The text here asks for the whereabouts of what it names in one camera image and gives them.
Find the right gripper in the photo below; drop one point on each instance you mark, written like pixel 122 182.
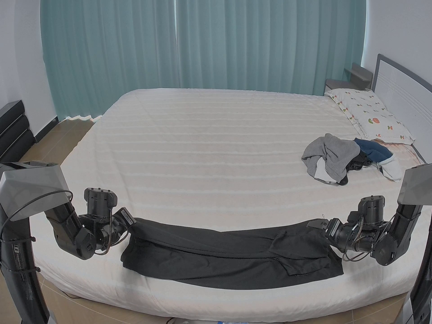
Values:
pixel 334 231

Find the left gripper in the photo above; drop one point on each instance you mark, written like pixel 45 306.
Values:
pixel 126 218

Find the black T-shirt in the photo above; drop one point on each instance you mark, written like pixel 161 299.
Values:
pixel 219 248

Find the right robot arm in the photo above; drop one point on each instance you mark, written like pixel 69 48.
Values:
pixel 405 214

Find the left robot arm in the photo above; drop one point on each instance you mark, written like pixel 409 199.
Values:
pixel 33 187

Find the pile of clothes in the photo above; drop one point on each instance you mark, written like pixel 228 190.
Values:
pixel 334 150

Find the bed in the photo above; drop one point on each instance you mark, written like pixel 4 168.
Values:
pixel 202 140

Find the white printed pillow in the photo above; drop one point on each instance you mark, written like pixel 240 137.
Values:
pixel 368 113

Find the black chest of drawers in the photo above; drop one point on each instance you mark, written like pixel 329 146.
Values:
pixel 13 133

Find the grey bedside table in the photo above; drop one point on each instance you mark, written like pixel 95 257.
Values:
pixel 357 73

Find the blue-green curtain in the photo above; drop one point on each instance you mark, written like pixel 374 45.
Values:
pixel 111 46
pixel 270 35

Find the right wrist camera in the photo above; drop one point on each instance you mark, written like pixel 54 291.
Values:
pixel 354 218

